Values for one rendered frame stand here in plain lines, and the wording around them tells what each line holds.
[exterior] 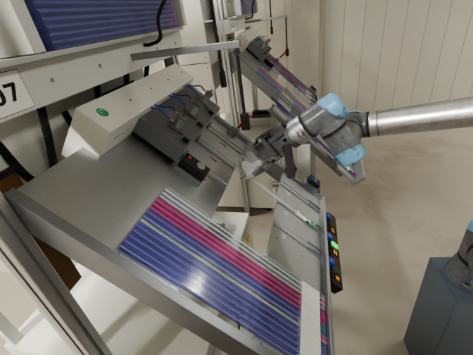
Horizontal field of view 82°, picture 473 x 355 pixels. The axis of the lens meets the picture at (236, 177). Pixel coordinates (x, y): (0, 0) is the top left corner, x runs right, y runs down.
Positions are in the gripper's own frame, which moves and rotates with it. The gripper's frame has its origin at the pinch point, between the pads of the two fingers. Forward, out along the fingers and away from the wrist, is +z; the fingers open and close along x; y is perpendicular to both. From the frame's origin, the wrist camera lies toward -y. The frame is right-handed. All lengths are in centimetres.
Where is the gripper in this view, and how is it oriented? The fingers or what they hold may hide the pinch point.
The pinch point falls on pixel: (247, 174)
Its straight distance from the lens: 89.7
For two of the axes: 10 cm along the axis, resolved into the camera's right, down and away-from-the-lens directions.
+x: -2.3, 5.2, -8.2
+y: -6.7, -7.0, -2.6
